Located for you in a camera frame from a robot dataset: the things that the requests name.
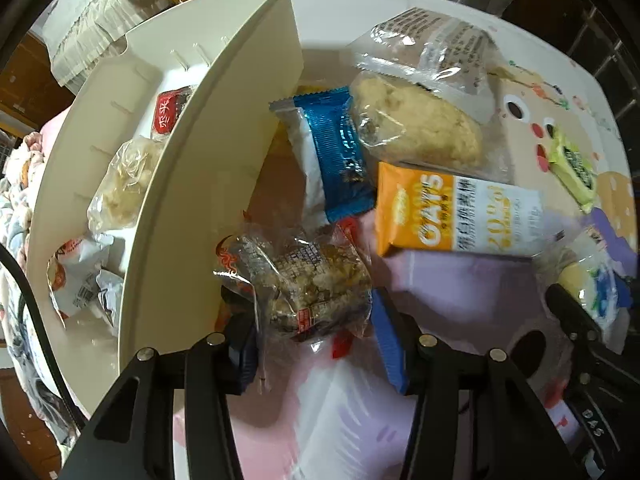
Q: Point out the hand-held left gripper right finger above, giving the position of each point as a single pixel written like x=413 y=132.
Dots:
x=392 y=355

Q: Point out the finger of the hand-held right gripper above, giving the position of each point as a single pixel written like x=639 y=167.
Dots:
x=570 y=312

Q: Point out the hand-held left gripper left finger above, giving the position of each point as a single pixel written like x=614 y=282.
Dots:
x=245 y=360

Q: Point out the yellow cake packet blue print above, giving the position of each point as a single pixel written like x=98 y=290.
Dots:
x=595 y=285

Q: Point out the nut crisp clear packet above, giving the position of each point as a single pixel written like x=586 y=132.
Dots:
x=305 y=280

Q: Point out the small green snack packet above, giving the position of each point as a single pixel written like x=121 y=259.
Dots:
x=575 y=167

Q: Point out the orange white oat bar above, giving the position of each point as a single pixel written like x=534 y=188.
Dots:
x=450 y=210

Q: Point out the white snack packet red edges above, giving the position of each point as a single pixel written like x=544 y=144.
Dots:
x=75 y=275

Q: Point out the white plastic storage bin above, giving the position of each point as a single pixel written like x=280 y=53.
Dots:
x=210 y=160

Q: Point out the blue snack packet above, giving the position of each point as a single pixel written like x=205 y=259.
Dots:
x=335 y=150

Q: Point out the rice crispy cake packet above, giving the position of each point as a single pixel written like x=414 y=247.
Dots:
x=122 y=185
x=415 y=125

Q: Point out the red label snack packet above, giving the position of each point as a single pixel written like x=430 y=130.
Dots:
x=167 y=112

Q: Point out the clear bread packet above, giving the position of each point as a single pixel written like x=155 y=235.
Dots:
x=430 y=50

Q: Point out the cartoon printed tablecloth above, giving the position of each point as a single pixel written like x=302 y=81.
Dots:
x=450 y=285

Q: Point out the metal window bars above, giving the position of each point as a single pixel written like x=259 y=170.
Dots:
x=580 y=35

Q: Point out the floral patterned quilt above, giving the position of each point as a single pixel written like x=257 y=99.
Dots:
x=20 y=170

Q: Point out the pink blanket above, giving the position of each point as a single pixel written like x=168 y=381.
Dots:
x=52 y=127

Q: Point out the white lace cover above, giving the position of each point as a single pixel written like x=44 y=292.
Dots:
x=95 y=10

